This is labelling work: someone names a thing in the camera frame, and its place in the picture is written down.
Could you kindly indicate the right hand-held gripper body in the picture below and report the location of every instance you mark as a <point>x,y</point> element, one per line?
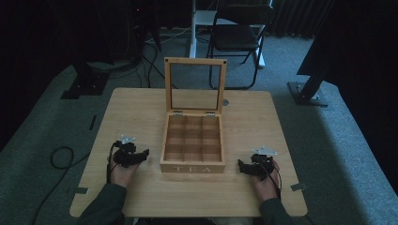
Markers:
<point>264,157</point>

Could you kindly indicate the person's left hand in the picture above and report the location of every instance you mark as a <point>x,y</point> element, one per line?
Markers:
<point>122,176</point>

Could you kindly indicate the person's right hand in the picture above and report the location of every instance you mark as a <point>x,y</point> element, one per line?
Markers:
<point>266,187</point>

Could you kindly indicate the black folding chair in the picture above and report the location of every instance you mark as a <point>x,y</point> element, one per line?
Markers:
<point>237,37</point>

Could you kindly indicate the black tape strip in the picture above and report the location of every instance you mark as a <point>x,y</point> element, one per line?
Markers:
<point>92,122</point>

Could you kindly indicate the black stand base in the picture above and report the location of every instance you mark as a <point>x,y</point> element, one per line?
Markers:
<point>86,82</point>

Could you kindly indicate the round metal table fitting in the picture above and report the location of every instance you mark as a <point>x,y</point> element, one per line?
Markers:
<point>225,102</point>

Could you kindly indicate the black stand with metal base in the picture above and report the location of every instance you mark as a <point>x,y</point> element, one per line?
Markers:
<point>308,92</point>

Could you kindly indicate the wooden compartment box with lid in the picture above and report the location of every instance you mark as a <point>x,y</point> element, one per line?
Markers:
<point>192,168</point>

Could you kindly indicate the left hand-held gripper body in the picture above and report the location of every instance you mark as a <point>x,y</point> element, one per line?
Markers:
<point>124,149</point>

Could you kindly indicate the grey tape strip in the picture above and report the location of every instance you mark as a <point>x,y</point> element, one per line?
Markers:
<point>81,190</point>
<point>298,187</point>

